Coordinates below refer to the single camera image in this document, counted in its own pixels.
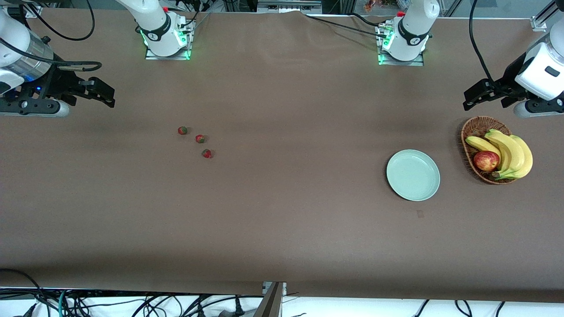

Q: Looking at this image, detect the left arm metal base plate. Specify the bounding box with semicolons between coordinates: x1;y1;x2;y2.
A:
377;22;425;67

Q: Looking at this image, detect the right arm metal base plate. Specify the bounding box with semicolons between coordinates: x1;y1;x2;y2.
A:
145;13;194;61

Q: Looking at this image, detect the thick black floor cable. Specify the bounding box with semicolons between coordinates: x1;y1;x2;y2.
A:
0;268;51;317

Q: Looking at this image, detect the small yellow banana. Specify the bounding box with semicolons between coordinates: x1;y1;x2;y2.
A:
466;136;502;159

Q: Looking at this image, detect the black floor cable tangle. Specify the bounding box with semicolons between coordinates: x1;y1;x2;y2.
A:
66;291;265;317

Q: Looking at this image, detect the long black table cable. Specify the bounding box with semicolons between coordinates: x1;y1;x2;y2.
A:
302;12;390;39

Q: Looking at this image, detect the brown table cover sheet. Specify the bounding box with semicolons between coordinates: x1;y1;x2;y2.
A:
0;8;564;303

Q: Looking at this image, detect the red apple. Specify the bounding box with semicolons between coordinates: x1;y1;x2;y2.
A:
474;151;501;172

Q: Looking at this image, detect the brown wicker basket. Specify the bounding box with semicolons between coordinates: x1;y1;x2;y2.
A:
461;116;519;185

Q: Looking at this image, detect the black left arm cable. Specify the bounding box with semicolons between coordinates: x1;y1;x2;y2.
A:
468;0;505;91

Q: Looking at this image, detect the grey metal box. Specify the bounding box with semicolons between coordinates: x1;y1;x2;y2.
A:
257;0;323;14

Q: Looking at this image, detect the pale green round plate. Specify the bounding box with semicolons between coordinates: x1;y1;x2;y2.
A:
386;149;441;202

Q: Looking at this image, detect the colourful toy pile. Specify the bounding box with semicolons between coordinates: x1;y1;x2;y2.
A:
364;0;399;12

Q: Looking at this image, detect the dark support post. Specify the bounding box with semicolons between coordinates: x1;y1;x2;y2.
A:
253;282;287;317

